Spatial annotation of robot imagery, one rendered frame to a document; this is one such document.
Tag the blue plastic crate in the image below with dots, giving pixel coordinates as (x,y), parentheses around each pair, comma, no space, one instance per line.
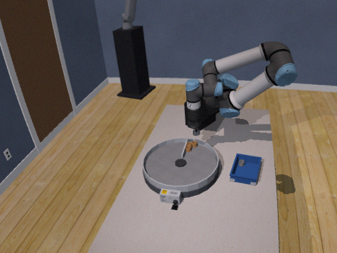
(250,169)

